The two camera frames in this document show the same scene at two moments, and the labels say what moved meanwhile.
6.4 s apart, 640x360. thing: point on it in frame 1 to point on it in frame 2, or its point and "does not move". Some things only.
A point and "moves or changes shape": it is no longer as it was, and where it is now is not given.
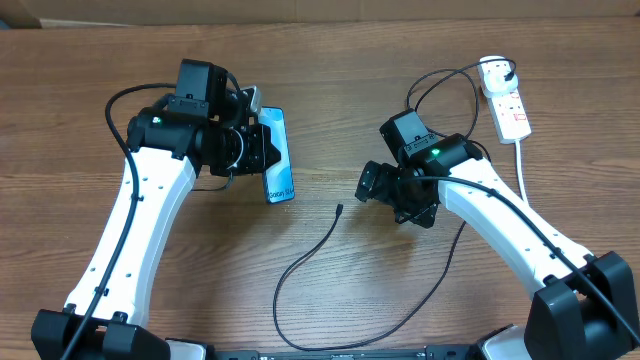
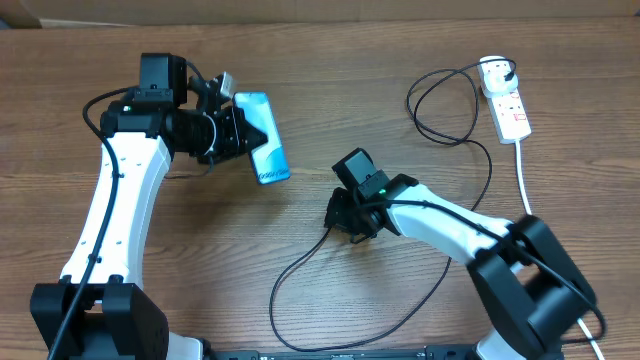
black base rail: (429, 352) does not move
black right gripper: (424, 213) to (336, 217)
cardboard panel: (153, 13) does not move
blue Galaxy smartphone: (278, 180) moves or changes shape
